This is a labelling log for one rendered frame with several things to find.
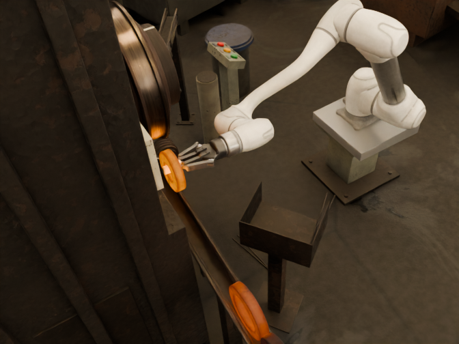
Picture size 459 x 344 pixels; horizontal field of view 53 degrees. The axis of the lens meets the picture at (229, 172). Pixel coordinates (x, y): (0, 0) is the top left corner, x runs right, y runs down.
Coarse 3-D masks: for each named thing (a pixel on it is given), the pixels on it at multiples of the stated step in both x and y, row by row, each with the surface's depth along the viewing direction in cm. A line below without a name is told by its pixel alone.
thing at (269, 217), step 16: (256, 192) 168; (256, 208) 174; (272, 208) 176; (240, 224) 158; (256, 224) 171; (272, 224) 171; (288, 224) 171; (304, 224) 171; (320, 224) 155; (240, 240) 166; (256, 240) 161; (272, 240) 157; (288, 240) 153; (304, 240) 166; (272, 256) 178; (288, 256) 160; (304, 256) 156; (272, 272) 187; (272, 288) 196; (272, 304) 206; (288, 304) 212; (272, 320) 207; (288, 320) 207
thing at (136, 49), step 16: (128, 16) 133; (128, 32) 132; (128, 48) 131; (144, 48) 131; (144, 64) 132; (144, 80) 132; (160, 80) 133; (144, 96) 134; (160, 96) 136; (160, 112) 140; (160, 128) 145
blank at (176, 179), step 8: (160, 152) 161; (168, 152) 157; (160, 160) 165; (168, 160) 155; (176, 160) 155; (176, 168) 154; (168, 176) 164; (176, 176) 154; (184, 176) 156; (176, 184) 157; (184, 184) 158
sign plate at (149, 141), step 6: (144, 132) 113; (144, 138) 112; (150, 138) 112; (150, 144) 112; (150, 150) 114; (150, 156) 115; (150, 162) 116; (156, 162) 117; (156, 168) 118; (156, 174) 120; (156, 180) 121; (162, 180) 123; (156, 186) 123; (162, 186) 124
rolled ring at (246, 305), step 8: (232, 288) 138; (240, 288) 135; (232, 296) 143; (240, 296) 133; (248, 296) 133; (240, 304) 145; (248, 304) 131; (256, 304) 132; (240, 312) 145; (248, 312) 133; (256, 312) 131; (248, 320) 144; (256, 320) 131; (264, 320) 131; (248, 328) 142; (256, 328) 133; (264, 328) 132; (256, 336) 137
